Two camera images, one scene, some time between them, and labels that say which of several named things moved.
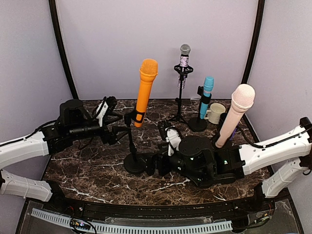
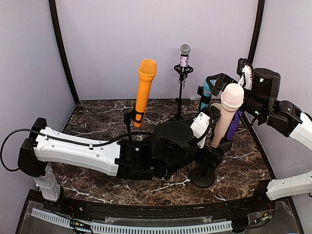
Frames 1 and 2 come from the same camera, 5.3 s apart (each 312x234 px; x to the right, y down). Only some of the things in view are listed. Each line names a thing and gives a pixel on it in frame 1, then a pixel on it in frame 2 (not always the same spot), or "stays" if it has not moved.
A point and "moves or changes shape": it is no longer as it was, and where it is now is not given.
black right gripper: x=161 y=158 -> x=223 y=78
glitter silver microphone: x=185 y=50 stays
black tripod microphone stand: x=182 y=70 stays
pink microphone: x=243 y=99 moves or changes shape
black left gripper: x=111 y=137 -> x=207 y=161
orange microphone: x=148 y=68 stays
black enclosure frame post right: x=261 y=8 stays
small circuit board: x=79 y=224 stays
